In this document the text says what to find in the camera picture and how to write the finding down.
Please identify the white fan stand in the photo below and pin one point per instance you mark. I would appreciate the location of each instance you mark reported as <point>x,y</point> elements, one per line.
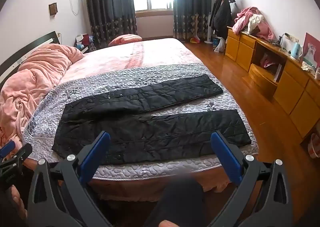
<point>209,29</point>

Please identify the grey quilted blanket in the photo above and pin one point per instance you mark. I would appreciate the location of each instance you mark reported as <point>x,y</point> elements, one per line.
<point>175,72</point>

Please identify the blue bucket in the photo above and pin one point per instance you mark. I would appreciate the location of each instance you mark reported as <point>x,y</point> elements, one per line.
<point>215,42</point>

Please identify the brown wall plaque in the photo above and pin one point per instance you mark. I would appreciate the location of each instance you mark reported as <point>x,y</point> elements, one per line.
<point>53,8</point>

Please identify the black quilted pants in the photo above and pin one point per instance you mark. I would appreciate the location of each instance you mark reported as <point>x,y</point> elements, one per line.
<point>150,132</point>

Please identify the dark nightstand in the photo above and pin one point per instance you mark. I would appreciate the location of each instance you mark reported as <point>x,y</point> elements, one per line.
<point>83,48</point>

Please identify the dark hanging coat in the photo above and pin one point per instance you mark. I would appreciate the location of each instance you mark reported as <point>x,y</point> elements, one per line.
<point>221,17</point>

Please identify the pink framed picture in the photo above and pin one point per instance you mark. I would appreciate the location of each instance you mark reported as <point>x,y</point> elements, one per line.
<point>312,47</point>

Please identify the pink waste bin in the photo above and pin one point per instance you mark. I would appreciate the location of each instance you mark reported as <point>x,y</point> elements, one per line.
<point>314,146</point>

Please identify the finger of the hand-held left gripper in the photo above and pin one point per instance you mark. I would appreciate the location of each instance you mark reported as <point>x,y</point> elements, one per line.
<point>23,151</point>
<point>7,148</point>

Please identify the dark wooden headboard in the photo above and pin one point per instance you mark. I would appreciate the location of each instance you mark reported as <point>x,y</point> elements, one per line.
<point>37,42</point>

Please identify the white power strip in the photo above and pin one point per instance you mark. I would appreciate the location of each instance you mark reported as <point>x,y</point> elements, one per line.
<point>291,36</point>

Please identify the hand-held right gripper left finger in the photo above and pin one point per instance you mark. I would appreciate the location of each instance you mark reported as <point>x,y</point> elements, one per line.
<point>96,153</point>

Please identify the pink cloth in dresser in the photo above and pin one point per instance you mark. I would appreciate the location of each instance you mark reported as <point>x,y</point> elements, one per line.
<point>267,62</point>

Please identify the yellow wooden dresser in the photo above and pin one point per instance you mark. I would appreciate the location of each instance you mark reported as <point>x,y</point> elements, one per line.
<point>292,87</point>

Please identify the pile of pink clothes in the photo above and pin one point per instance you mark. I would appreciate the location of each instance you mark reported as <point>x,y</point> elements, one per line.
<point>246,18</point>

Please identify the dark patterned curtain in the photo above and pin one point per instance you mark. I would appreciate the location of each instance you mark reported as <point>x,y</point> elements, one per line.
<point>110,0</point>
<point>192,0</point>

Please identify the pink pillow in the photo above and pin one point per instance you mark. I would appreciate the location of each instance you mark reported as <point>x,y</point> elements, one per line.
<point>125,39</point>

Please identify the red bag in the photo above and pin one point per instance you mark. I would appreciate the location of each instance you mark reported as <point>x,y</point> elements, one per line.
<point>85,39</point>

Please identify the red dustpan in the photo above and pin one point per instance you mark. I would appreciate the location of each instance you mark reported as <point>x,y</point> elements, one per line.
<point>194,40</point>

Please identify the light blue kettle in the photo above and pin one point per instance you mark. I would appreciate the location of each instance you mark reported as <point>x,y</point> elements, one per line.
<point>296,51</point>

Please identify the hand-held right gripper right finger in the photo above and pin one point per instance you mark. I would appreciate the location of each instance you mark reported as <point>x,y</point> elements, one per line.
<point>225,154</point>

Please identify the person's leg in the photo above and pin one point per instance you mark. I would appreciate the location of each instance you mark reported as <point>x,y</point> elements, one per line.
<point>180,202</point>

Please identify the pink fluffy comforter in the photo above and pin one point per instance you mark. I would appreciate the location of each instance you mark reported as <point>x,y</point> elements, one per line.
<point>37,72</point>

